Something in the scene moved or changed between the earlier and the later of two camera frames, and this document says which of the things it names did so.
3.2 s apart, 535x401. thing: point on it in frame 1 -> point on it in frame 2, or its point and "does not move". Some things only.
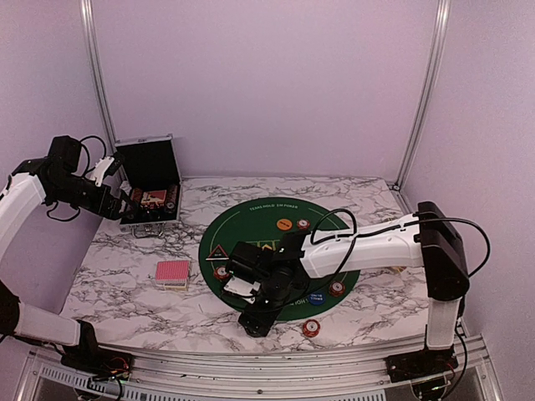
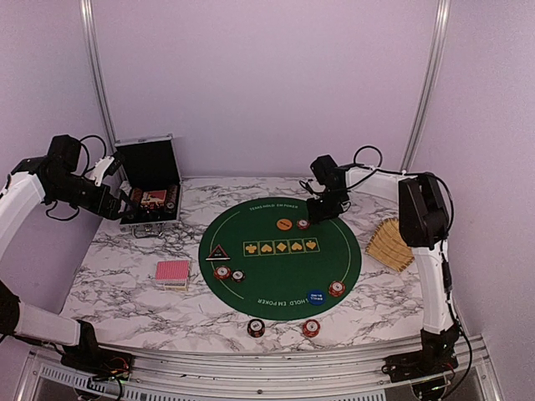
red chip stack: (337, 288) does not move
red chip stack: (221, 272) does not move
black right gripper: (261, 324) -> (316, 216)
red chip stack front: (311, 327) does not move
